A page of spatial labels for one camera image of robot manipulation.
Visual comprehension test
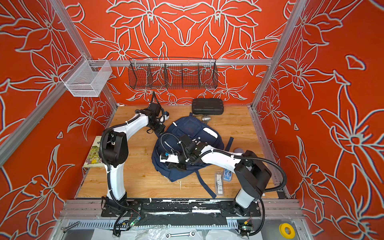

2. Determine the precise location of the navy blue student backpack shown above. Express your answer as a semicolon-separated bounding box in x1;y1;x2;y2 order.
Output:
152;113;234;198

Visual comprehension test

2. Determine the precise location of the Chinese history picture book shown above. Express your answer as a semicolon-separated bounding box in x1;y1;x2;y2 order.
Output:
83;136;104;168

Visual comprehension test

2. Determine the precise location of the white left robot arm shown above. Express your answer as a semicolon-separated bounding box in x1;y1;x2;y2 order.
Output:
99;103;169;209

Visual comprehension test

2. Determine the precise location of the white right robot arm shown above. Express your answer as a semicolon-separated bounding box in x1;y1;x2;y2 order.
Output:
160;135;288;216

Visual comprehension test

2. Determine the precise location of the blue stationery set pack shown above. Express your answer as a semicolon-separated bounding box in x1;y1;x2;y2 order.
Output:
223;169;233;182

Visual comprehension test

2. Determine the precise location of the small metal cylinder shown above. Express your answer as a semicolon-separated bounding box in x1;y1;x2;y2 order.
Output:
202;116;211;123

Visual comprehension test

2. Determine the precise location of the clear pencil case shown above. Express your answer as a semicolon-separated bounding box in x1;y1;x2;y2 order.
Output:
215;171;224;196

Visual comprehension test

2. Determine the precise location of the black plastic tool case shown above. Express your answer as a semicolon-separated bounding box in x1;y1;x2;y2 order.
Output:
192;98;224;115

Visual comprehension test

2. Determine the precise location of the silver combination wrench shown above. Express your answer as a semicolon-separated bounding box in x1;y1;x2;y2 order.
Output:
166;231;196;239

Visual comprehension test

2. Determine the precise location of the yellow tape roll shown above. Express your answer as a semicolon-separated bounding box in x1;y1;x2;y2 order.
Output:
279;223;296;240

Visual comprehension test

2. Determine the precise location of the black wire wall basket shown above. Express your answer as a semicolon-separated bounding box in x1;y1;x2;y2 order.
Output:
128;58;219;90

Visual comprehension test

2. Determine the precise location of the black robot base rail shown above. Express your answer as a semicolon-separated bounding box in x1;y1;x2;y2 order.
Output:
101;197;261;217

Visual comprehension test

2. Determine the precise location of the white wire wall basket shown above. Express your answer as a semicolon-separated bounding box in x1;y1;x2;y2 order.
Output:
60;55;112;97

